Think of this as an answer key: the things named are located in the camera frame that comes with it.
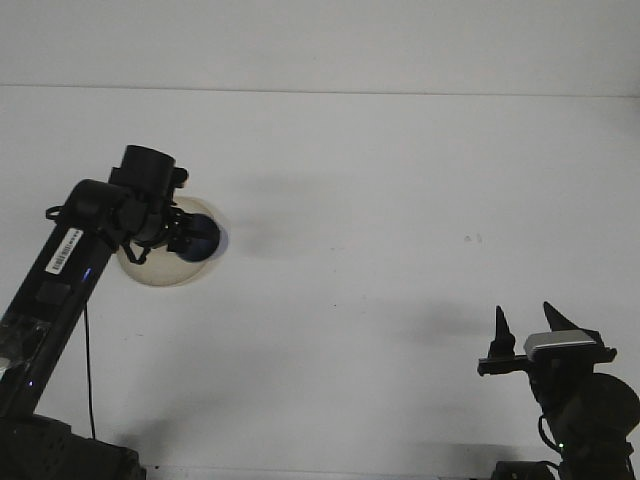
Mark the pale blue cup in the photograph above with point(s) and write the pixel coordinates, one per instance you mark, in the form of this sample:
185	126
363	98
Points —
205	242

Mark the pale round plate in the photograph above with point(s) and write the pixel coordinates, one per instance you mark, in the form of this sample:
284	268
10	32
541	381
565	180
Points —
160	270

